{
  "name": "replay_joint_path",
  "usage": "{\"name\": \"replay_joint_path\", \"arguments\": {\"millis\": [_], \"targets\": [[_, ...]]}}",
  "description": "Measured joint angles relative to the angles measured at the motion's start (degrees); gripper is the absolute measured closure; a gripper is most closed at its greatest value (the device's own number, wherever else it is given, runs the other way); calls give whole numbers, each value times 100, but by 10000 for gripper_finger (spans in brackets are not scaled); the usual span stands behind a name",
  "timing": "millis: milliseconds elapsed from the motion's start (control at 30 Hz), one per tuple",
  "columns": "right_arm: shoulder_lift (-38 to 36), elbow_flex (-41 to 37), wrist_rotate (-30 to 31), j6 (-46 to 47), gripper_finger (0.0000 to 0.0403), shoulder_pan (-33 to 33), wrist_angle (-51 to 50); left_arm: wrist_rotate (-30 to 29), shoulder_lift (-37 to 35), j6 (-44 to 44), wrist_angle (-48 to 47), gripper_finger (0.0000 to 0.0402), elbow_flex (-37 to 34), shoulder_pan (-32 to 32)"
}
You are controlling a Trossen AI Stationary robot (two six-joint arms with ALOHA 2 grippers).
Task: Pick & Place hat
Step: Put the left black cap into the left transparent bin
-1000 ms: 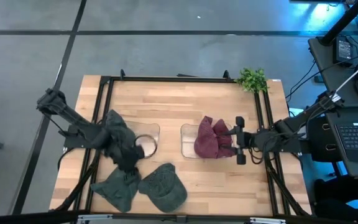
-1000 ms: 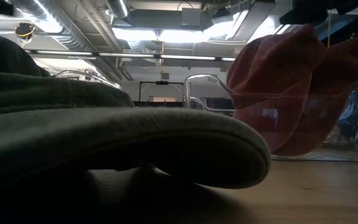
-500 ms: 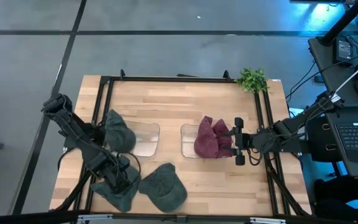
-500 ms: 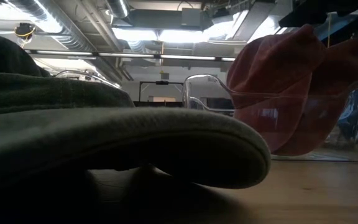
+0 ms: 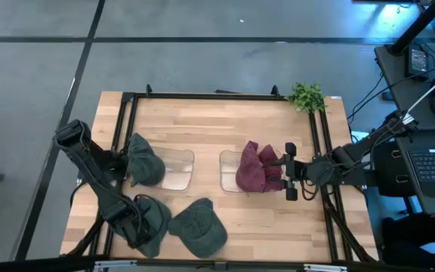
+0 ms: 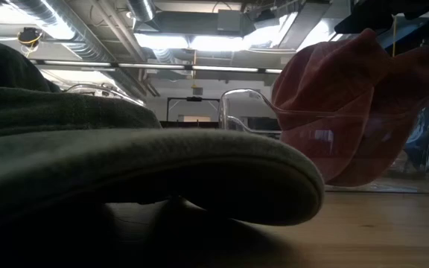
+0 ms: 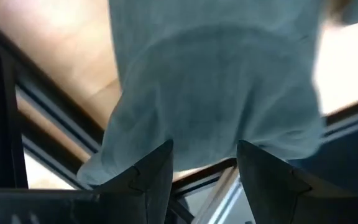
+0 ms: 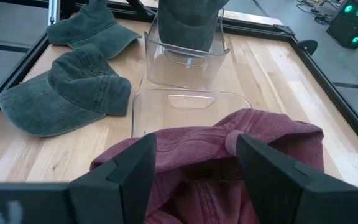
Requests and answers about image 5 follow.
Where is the black aluminium table frame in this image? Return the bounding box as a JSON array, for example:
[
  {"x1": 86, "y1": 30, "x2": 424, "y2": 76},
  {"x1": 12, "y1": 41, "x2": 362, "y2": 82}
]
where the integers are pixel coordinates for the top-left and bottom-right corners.
[{"x1": 66, "y1": 83, "x2": 379, "y2": 265}]

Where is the maroon cap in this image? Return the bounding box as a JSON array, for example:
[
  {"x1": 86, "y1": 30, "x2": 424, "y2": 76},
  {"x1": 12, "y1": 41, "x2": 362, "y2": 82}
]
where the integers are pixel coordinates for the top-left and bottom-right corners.
[
  {"x1": 235, "y1": 140, "x2": 268, "y2": 193},
  {"x1": 258, "y1": 144, "x2": 286, "y2": 192}
]

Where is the black power adapter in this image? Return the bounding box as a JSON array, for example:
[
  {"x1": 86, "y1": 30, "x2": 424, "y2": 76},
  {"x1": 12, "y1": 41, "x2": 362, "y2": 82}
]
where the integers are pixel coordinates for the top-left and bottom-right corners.
[{"x1": 407, "y1": 44, "x2": 430, "y2": 79}]

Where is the black power cable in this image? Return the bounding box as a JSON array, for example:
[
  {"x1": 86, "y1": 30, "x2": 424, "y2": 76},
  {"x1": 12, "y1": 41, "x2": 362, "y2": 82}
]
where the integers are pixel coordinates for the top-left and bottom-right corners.
[{"x1": 347, "y1": 56, "x2": 435, "y2": 124}]

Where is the white cable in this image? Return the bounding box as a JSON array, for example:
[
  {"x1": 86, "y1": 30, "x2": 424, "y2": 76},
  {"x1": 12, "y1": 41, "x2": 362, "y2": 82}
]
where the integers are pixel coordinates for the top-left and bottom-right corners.
[{"x1": 406, "y1": 66, "x2": 435, "y2": 116}]

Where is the small green plant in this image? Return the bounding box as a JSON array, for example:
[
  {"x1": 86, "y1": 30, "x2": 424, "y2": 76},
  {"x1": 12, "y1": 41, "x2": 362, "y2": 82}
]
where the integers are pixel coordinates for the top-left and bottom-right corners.
[{"x1": 285, "y1": 81, "x2": 327, "y2": 113}]

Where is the black pole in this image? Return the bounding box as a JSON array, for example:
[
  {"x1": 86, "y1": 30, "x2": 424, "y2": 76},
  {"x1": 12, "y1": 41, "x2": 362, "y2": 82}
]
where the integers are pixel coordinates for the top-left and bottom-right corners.
[{"x1": 387, "y1": 0, "x2": 435, "y2": 57}]

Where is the dark green cap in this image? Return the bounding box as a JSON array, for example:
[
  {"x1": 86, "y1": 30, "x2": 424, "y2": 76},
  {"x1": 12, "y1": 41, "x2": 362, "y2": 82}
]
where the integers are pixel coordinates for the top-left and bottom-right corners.
[
  {"x1": 125, "y1": 131, "x2": 166, "y2": 188},
  {"x1": 167, "y1": 197, "x2": 229, "y2": 259},
  {"x1": 107, "y1": 194, "x2": 173, "y2": 259}
]

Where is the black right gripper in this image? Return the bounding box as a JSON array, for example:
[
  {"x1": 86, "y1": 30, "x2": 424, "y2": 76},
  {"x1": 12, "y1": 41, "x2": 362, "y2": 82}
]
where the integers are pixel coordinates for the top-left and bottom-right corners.
[{"x1": 267, "y1": 142, "x2": 311, "y2": 201}]

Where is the person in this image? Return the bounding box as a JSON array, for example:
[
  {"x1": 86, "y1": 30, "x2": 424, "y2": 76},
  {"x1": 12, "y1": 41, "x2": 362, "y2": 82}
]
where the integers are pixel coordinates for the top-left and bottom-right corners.
[{"x1": 381, "y1": 213, "x2": 435, "y2": 271}]

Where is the clear plastic bin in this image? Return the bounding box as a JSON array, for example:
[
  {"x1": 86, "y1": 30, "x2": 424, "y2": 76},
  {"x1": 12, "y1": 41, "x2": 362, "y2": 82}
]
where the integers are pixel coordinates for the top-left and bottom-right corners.
[
  {"x1": 219, "y1": 149, "x2": 285, "y2": 193},
  {"x1": 125, "y1": 145, "x2": 196, "y2": 192}
]

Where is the black crossbar with silver brackets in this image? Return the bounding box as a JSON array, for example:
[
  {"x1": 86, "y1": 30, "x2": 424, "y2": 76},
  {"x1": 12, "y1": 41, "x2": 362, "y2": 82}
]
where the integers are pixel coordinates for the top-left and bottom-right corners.
[{"x1": 0, "y1": 255, "x2": 392, "y2": 272}]

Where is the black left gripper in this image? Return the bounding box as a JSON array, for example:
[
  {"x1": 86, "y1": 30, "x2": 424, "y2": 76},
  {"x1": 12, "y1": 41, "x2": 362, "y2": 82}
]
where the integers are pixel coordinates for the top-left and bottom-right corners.
[{"x1": 103, "y1": 202, "x2": 153, "y2": 250}]

